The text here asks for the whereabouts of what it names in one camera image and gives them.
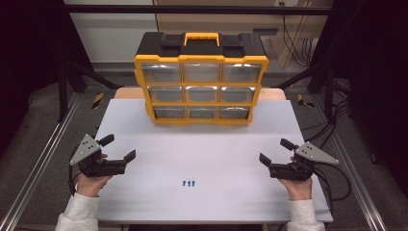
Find yellow black organizer case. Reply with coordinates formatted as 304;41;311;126
133;31;269;126

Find hanging black cables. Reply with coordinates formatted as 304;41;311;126
281;2;319;67

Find person's right hand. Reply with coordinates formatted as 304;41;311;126
278;177;314;202

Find yellow black tape strip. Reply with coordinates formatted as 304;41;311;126
91;92;105;110
296;93;316;109

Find black curtain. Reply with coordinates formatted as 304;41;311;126
309;0;408;196
0;0;94;155

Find aluminium rail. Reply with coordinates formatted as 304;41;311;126
312;94;389;231
0;92;81;231

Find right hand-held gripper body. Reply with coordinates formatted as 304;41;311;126
268;141;341;182

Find set of clear organizer bins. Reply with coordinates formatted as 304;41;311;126
147;63;263;120

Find clear plastic drawer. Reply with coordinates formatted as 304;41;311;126
140;63;183;84

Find left hand-held gripper cable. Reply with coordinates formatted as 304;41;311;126
67;145;82;196

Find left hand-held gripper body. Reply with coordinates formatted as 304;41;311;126
69;133;128;178

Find right hand-held gripper cable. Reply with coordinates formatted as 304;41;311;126
312;162;352;217

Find person's left hand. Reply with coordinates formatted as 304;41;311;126
76;172;114;197

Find hand-held gripper cable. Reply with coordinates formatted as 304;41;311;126
312;162;352;217
67;145;82;196

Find black metal crossbar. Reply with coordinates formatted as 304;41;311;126
64;4;333;15

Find black metal stand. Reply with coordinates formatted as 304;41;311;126
57;61;121;123
277;61;337;121

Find bundle of black floor cables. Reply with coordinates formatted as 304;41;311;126
301;80;353;152

